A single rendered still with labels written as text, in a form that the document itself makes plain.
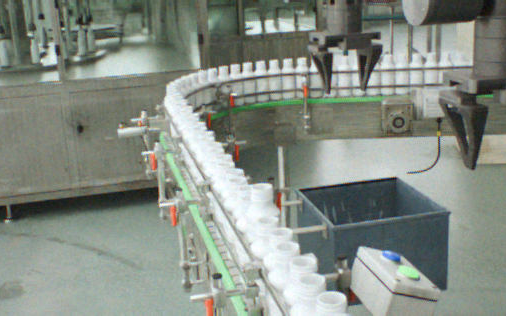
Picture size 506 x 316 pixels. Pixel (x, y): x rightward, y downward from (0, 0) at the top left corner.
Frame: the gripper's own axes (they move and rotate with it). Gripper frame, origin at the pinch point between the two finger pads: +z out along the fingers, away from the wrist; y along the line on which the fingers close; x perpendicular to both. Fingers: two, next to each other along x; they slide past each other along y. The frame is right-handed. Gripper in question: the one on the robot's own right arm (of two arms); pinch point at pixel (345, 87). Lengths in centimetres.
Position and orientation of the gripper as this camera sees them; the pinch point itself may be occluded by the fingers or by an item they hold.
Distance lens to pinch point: 117.0
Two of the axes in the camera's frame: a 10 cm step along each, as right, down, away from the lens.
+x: 2.6, 2.5, -9.3
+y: -9.6, 1.1, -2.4
